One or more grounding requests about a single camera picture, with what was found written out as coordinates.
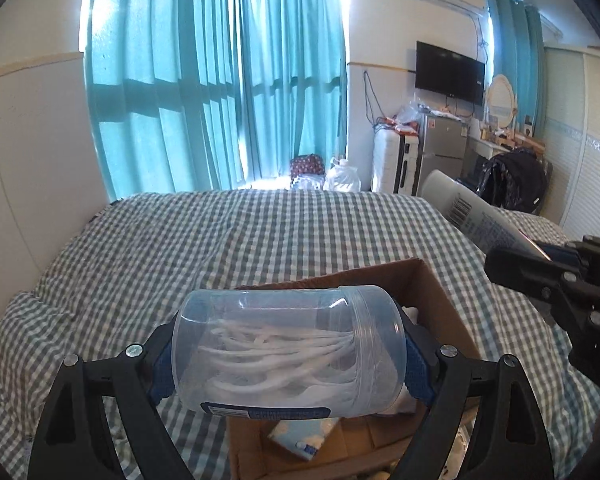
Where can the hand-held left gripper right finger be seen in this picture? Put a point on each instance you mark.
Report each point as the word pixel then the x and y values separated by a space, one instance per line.
pixel 421 366

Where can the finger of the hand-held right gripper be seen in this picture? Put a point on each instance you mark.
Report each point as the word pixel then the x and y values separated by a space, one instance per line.
pixel 597 249
pixel 525 270

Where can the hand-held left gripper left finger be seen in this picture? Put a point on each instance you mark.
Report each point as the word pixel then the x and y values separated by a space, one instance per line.
pixel 161 376

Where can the cardboard box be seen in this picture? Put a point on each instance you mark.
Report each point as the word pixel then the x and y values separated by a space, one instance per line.
pixel 430 300

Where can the white squeeze tube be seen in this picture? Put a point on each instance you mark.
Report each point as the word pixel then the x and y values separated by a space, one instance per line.
pixel 472 212

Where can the clear jar of floss picks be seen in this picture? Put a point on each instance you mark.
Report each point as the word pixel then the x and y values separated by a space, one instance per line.
pixel 280 350

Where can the black bag on chair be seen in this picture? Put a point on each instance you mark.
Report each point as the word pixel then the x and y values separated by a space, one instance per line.
pixel 515 180

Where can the white wardrobe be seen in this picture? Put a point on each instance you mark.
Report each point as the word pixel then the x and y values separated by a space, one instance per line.
pixel 585 150

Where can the checked bed sheet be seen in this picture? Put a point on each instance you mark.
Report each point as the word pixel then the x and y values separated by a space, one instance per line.
pixel 180 250

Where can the white dressing table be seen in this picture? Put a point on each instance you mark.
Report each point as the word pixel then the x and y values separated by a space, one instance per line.
pixel 495 146

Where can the blue and white packet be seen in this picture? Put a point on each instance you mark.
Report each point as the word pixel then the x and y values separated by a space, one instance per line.
pixel 300 440

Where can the grey mini fridge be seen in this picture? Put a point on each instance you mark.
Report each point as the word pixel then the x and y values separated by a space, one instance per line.
pixel 442 145

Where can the oval white mirror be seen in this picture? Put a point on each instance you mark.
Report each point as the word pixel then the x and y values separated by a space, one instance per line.
pixel 501 101

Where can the white suitcase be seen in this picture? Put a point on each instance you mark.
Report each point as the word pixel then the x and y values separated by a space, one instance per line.
pixel 387 162

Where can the clear plastic bag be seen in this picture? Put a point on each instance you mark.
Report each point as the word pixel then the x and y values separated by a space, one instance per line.
pixel 411 114

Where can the white plastic bag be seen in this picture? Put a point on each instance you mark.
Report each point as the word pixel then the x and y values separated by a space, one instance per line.
pixel 342 177

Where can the narrow teal curtain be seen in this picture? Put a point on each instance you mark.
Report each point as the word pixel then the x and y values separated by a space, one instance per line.
pixel 515 50

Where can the dark red patterned bag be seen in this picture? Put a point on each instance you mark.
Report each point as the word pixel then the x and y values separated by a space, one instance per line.
pixel 307 167

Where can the wide teal window curtain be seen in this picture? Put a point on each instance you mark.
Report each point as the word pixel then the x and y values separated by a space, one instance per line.
pixel 205 85

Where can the black wall television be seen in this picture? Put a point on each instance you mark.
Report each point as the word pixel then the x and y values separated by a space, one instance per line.
pixel 447 74

